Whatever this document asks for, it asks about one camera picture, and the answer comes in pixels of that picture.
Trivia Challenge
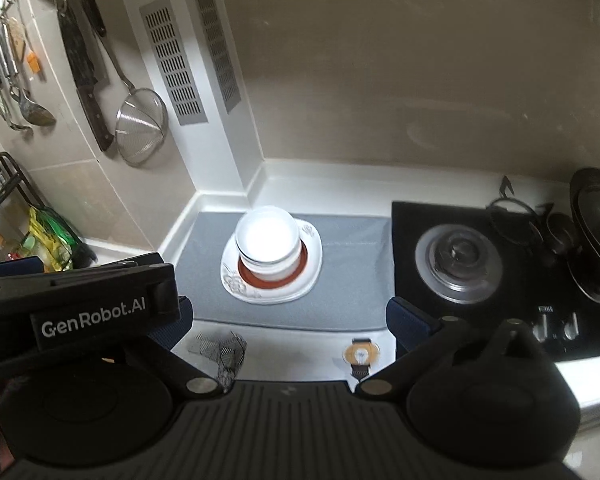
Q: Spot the grey printed drying mat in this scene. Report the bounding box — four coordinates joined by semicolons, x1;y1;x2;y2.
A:
171;210;399;387

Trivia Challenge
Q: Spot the metal mesh skimmer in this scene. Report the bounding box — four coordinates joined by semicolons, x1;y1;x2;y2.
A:
80;0;170;167

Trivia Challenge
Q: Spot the stove knob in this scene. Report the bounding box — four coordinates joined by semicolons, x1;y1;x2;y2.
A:
533;310;555;343
561;310;582;340

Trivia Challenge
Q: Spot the green plastic bag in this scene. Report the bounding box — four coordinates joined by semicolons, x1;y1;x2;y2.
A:
27;206;90;272

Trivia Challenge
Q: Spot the red-brown round plate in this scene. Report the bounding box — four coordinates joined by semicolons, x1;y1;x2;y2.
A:
237;242;309;291

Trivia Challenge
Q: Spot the black wire rack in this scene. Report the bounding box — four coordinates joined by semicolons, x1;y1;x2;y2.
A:
0;151;49;267

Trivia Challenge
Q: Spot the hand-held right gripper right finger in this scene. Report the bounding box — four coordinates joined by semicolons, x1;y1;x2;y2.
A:
354;296;547;398

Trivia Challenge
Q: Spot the black glass gas stove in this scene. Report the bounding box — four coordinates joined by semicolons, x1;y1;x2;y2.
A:
391;200;600;362

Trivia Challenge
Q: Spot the black pan support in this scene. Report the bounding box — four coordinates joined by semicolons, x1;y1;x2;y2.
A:
486;175;556;247

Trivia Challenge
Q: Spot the metal serving spoon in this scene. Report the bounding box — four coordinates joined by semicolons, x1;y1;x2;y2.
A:
0;40;34;134

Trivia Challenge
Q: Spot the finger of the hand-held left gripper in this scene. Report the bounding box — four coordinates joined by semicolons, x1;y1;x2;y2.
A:
0;256;45;277
147;262;182;325

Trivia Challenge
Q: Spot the wooden spatula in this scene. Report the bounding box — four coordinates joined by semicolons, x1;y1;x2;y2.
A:
6;16;29;62

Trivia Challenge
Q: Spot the round metal gas burner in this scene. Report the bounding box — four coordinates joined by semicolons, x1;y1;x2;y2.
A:
414;223;505;304

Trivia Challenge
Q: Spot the cleaver with wooden handle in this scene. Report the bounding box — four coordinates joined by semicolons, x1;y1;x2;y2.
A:
55;0;116;154

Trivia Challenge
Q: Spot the teal and white bowl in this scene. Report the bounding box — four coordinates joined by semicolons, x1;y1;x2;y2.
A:
234;206;305;282

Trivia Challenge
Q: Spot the grey wall vent grille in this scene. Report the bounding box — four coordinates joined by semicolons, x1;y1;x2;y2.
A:
139;0;209;126
191;0;243;114

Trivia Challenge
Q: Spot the orange kitchen tool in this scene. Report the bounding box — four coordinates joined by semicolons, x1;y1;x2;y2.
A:
26;40;44;79

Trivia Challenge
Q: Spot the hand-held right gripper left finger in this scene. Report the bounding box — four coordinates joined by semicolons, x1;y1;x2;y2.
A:
124;296;221;397

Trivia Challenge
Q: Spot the metal ladle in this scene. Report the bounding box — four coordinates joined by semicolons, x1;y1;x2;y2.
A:
0;17;57;127

